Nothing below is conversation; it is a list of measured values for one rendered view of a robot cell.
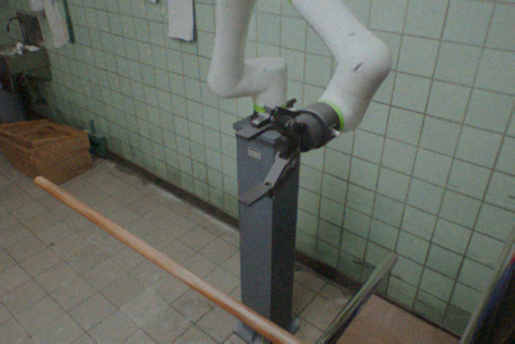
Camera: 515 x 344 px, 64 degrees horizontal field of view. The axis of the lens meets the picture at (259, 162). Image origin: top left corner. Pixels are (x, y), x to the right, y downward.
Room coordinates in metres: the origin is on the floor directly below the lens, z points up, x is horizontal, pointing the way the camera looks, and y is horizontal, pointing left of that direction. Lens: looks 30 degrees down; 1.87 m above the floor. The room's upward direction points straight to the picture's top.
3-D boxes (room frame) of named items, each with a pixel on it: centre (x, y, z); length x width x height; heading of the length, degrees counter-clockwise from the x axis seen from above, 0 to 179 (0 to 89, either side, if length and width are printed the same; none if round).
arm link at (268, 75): (1.46, -0.03, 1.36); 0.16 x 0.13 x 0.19; 108
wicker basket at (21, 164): (3.08, 1.82, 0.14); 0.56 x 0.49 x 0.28; 56
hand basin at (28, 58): (3.78, 2.23, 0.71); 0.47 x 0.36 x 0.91; 50
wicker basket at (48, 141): (3.08, 1.81, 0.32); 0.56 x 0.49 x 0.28; 58
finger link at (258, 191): (0.65, 0.01, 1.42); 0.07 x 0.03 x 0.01; 141
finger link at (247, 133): (0.65, 0.01, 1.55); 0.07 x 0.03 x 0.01; 141
